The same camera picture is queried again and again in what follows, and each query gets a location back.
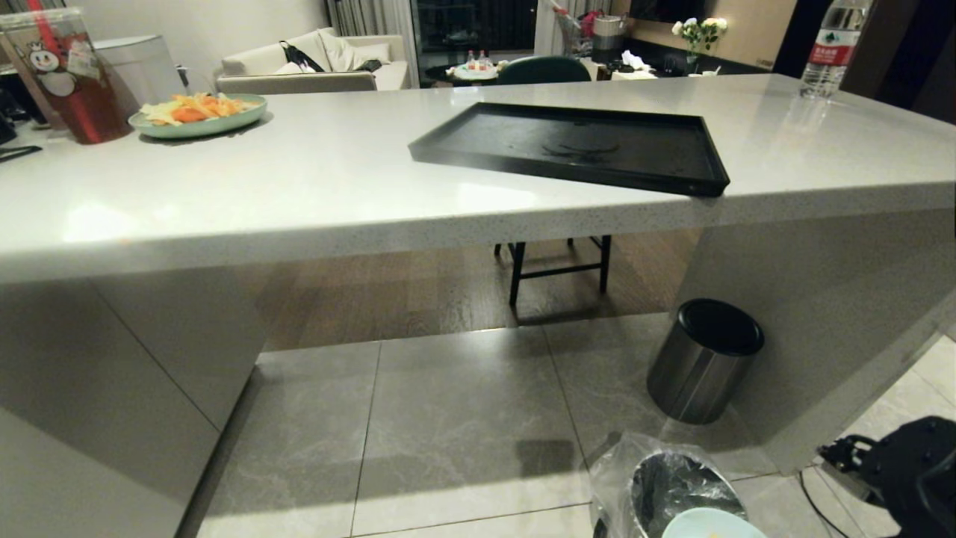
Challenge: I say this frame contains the black bag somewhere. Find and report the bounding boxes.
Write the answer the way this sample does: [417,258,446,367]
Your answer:
[279,40,326,74]

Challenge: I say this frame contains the black cable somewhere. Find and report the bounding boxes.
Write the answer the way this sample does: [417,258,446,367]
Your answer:
[798,468,831,538]

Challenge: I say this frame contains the red drinking straw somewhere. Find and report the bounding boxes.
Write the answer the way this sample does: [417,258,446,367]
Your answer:
[28,0,66,68]

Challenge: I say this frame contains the pale blue dish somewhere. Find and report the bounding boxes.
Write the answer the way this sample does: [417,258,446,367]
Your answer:
[661,507,769,538]

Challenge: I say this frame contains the dark green chair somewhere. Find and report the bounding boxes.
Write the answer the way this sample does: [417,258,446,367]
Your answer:
[493,56,613,308]

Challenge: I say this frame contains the steel bin with black lid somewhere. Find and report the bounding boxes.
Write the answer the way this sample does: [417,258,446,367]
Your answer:
[646,298,766,426]

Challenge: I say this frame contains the cream sofa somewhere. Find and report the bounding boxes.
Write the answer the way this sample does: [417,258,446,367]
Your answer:
[215,28,411,96]

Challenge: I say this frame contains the clear plastic water bottle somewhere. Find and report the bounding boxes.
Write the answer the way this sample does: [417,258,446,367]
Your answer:
[799,0,873,100]

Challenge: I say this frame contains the clear cup with red drink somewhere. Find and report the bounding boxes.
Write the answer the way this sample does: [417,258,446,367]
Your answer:
[0,7,134,145]

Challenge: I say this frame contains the round dark table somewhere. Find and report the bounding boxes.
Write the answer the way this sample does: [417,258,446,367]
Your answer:
[424,61,516,87]

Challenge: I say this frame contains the white tissue box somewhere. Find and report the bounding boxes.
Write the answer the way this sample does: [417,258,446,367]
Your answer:
[610,50,659,81]

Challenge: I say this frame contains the bin with plastic bag liner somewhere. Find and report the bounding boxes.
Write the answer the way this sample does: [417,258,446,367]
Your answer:
[589,431,750,538]

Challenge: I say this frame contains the open trash bin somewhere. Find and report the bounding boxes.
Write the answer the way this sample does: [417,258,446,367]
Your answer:
[630,451,748,538]

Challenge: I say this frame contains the orange and yellow food scraps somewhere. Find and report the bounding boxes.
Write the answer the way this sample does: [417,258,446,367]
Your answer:
[140,92,255,125]

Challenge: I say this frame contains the cream cushion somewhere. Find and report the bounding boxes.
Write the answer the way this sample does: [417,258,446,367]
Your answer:
[317,28,394,72]

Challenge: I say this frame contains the pale green plate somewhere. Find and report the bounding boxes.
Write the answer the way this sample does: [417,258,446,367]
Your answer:
[128,93,268,140]

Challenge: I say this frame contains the white flower bouquet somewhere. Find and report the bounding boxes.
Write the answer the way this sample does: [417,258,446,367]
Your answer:
[671,16,730,73]

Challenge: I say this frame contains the black rectangular tray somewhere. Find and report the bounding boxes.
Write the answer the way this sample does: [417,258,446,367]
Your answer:
[408,102,731,198]

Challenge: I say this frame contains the grey curtain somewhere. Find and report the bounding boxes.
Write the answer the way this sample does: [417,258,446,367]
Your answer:
[326,0,420,89]

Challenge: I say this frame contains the white cylindrical container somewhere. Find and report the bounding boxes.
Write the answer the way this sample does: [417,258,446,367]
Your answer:
[93,34,187,114]

